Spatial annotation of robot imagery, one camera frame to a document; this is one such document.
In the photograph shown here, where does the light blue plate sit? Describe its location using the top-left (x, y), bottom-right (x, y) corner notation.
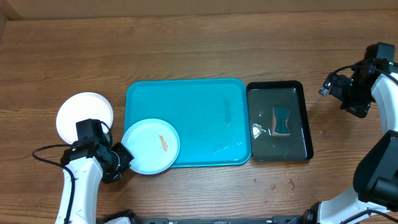
top-left (121, 119), bottom-right (180, 175)

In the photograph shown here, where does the white plate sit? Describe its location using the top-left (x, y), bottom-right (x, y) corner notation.
top-left (55, 92), bottom-right (114, 144)

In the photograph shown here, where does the sponge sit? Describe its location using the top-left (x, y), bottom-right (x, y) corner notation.
top-left (271, 107), bottom-right (290, 136)

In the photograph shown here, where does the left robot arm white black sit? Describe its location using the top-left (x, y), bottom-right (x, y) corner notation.
top-left (55, 142), bottom-right (134, 224)

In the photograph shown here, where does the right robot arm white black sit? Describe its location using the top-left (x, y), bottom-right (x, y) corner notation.
top-left (291, 58), bottom-right (397, 224)

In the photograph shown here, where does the black plastic tray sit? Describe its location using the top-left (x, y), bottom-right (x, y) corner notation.
top-left (246, 80), bottom-right (314, 162)

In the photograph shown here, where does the teal plastic tray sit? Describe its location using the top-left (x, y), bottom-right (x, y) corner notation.
top-left (124, 78), bottom-right (251, 168)

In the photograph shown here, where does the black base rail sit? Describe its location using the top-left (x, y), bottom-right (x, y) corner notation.
top-left (99, 210), bottom-right (312, 224)

